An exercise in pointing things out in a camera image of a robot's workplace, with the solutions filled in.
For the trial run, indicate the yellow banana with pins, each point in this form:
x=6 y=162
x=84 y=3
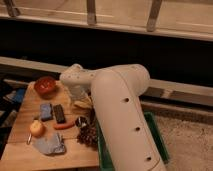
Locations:
x=83 y=103

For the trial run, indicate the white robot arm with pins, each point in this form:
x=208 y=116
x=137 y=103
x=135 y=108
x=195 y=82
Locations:
x=115 y=95

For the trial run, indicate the green plastic tray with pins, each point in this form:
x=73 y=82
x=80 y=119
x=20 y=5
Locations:
x=105 y=161

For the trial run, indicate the small round dark tin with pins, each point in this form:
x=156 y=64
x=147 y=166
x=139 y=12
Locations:
x=81 y=122

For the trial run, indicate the dark grape bunch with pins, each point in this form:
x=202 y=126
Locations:
x=88 y=136

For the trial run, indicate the dark brown block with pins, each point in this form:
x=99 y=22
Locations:
x=59 y=114

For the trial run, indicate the red bowl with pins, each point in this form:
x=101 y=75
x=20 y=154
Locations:
x=45 y=86

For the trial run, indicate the orange carrot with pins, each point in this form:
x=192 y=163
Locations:
x=63 y=126

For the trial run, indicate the blue sponge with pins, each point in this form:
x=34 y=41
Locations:
x=46 y=112

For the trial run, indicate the grey crumpled cloth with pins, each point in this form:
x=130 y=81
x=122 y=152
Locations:
x=52 y=146

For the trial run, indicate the yellow red apple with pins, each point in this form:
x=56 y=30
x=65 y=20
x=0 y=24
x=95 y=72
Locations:
x=37 y=128

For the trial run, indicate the small silver utensil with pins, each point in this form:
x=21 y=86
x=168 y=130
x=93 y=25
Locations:
x=29 y=139

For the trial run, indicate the black handled utensil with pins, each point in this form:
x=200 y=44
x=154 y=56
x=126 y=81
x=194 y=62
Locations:
x=92 y=118

